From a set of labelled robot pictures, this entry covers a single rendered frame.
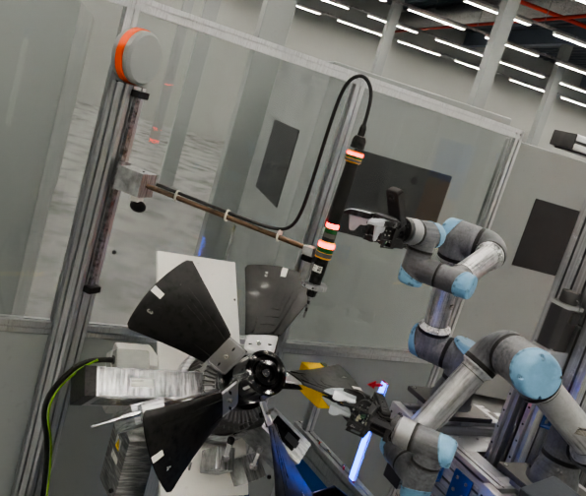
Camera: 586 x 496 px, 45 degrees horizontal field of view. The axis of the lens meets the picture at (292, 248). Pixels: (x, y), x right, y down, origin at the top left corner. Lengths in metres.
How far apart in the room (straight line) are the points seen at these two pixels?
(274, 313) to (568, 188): 4.25
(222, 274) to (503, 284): 3.93
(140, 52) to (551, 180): 4.24
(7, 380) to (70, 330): 0.32
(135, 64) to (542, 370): 1.35
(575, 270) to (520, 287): 3.47
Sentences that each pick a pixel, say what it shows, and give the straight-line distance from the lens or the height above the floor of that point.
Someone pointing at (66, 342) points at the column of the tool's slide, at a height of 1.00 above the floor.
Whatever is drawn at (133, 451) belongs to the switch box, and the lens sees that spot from 2.17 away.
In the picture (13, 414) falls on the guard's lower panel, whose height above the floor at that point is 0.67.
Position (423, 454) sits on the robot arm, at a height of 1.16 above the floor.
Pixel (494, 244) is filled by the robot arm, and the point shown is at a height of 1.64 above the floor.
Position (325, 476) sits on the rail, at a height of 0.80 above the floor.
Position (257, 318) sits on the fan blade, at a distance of 1.94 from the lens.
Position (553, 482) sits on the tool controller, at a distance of 1.76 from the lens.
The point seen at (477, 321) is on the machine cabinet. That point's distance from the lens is 5.85.
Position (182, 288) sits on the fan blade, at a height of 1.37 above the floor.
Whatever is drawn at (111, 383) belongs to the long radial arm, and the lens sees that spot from 1.81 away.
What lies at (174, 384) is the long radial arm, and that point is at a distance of 1.87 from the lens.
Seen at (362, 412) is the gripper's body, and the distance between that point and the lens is 1.84.
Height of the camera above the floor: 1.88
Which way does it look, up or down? 11 degrees down
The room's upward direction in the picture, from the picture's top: 17 degrees clockwise
